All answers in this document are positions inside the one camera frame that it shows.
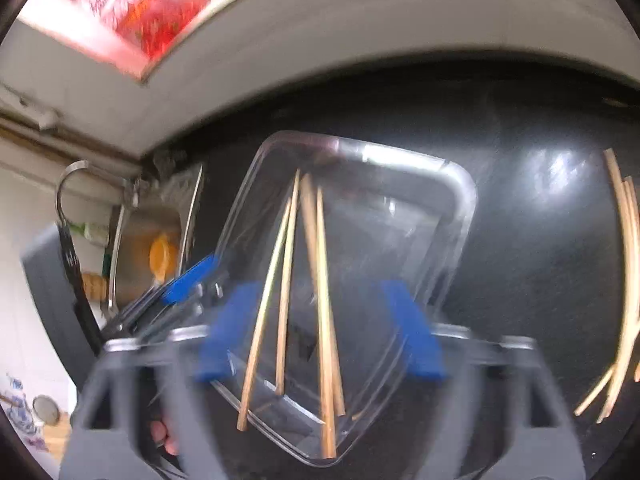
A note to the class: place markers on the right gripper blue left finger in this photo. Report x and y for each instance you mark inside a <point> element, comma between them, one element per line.
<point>226,332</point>

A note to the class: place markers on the chrome faucet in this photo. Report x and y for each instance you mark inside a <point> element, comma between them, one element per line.
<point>89,181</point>

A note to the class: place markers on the orange sink strainer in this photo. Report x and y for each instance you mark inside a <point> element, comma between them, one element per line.
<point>163,258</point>

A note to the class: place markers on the left hand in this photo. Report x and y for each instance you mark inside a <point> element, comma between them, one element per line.
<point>162,436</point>

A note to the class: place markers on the clear plastic tray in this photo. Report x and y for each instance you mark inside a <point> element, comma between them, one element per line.
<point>390,215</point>

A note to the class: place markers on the stainless steel sink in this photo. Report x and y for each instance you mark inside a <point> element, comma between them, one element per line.
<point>151,209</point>

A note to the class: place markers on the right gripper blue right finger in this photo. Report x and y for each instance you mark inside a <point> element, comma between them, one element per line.
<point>422,351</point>

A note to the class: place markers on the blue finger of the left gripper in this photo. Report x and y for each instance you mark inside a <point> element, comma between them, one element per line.
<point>180,289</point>

